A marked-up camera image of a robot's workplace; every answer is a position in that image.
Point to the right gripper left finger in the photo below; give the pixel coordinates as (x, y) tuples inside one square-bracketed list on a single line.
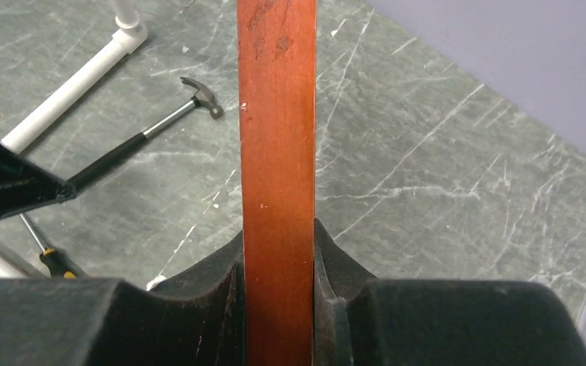
[(194, 318)]

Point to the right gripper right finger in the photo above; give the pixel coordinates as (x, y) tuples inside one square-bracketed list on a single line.
[(360, 319)]

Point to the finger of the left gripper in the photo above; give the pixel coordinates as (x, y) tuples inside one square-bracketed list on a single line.
[(25, 186)]

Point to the black yellow screwdriver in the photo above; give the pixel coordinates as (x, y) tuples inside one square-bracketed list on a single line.
[(57, 262)]

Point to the red wooden picture frame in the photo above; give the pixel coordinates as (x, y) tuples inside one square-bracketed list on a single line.
[(277, 88)]

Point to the white PVC pipe stand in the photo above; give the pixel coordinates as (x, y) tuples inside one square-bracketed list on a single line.
[(131, 33)]

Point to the steel claw hammer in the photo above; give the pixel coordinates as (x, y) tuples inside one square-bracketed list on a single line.
[(203, 97)]

